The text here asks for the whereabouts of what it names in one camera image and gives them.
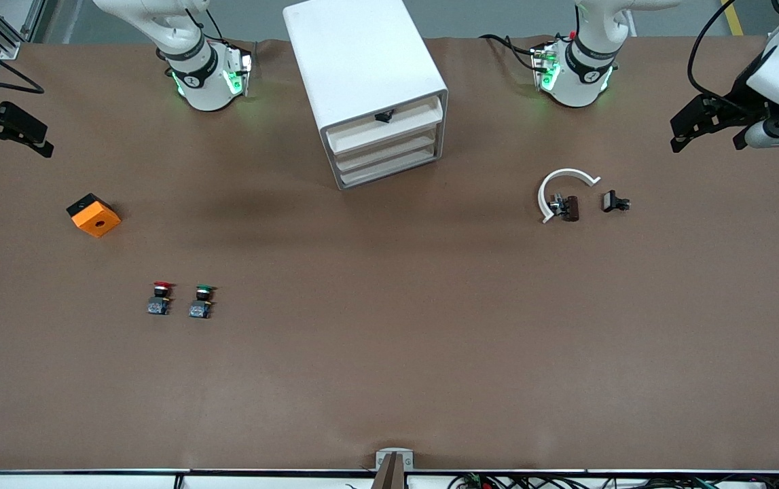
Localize red push button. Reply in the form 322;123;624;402
146;280;174;316

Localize white plastic drawer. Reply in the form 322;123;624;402
338;151;440;189
323;95;446;156
333;134;441;172

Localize green push button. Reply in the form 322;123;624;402
188;284;216;320

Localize white drawer cabinet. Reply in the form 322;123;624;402
283;0;449;191

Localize brown table cover mat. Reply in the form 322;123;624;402
0;35;779;473

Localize brown bar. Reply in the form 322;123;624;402
369;453;407;489

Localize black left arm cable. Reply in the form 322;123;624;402
687;0;760;103

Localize aluminium frame profile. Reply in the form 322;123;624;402
0;0;47;60

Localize orange button enclosure box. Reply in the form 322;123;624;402
66;193;122;239

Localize white curved plastic ring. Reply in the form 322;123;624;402
537;168;602;225

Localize black base cable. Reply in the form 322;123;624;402
182;7;227;43
479;33;541;74

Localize grey mount bracket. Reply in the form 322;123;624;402
375;448;415;471

